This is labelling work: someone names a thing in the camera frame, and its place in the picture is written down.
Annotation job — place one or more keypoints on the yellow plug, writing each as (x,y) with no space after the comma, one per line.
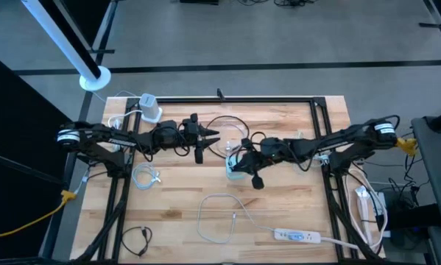
(407,145)

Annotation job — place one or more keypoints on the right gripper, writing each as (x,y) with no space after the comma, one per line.
(260,154)

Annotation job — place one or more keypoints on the large black side panel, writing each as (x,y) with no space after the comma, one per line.
(17,165)

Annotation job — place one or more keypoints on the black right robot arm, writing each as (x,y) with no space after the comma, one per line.
(334,143)

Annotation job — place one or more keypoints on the white pole with round base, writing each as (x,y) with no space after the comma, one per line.
(60,38)

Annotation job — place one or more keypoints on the white plug adapter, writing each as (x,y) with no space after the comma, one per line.
(362,193)

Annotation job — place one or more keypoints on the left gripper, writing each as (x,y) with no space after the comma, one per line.
(192,134)

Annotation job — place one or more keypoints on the small black bracket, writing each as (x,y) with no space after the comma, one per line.
(220,94)

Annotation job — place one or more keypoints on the black floor object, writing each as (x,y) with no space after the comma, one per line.
(198,1)

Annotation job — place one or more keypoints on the black aluminium table frame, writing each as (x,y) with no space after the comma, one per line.
(264,99)

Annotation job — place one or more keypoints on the mint cube power strip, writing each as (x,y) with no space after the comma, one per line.
(232,176)

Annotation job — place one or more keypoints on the black floor box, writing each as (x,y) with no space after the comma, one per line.
(408,217)

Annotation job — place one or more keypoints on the black floor stand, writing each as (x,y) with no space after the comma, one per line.
(431,25)

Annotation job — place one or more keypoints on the grey furniture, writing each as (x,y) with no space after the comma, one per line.
(439,165)

